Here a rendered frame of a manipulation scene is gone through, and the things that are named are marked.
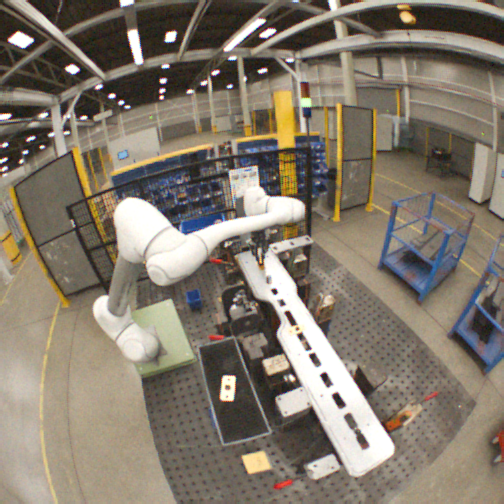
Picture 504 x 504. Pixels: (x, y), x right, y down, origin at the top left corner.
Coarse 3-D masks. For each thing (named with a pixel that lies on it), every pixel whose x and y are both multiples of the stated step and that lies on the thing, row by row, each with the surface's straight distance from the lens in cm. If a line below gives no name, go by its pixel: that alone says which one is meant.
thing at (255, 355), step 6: (252, 348) 85; (258, 348) 84; (252, 354) 83; (258, 354) 83; (252, 360) 83; (258, 360) 85; (252, 366) 92; (258, 366) 90; (258, 372) 95; (258, 378) 101; (264, 378) 103; (258, 384) 107; (264, 384) 110; (258, 390) 118; (264, 390) 118
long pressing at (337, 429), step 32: (256, 288) 119; (288, 288) 118; (288, 352) 94; (320, 352) 95; (320, 384) 89; (352, 384) 91; (320, 416) 85; (352, 416) 88; (352, 448) 86; (384, 448) 90
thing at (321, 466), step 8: (328, 456) 78; (296, 464) 112; (304, 464) 88; (312, 464) 77; (320, 464) 77; (328, 464) 78; (336, 464) 78; (304, 472) 103; (320, 472) 77; (328, 472) 78
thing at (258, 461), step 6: (246, 456) 67; (252, 456) 67; (258, 456) 66; (264, 456) 66; (246, 462) 67; (252, 462) 66; (258, 462) 66; (264, 462) 66; (252, 468) 66; (258, 468) 66; (264, 468) 66
